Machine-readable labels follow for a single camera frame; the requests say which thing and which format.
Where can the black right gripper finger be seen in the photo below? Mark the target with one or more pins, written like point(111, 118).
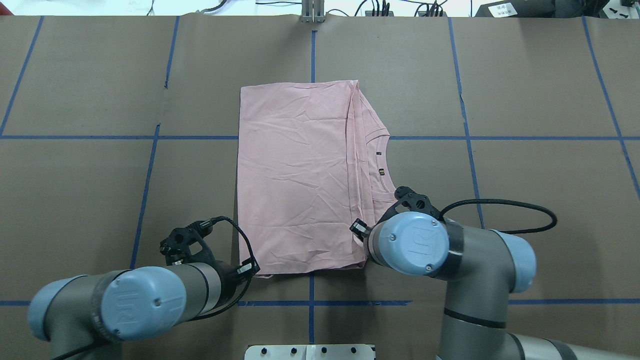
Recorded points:
point(360, 229)

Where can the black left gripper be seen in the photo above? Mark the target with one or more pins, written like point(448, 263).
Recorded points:
point(228, 274)

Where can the pink Snoopy t-shirt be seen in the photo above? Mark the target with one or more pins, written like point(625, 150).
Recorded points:
point(311, 160)

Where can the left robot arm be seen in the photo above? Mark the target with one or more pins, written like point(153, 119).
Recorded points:
point(89, 317)

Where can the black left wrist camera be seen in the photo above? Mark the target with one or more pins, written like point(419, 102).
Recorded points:
point(186, 245)

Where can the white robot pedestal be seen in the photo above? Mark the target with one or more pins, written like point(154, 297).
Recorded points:
point(357, 351)

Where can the aluminium frame post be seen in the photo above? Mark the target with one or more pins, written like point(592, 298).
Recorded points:
point(312, 11)

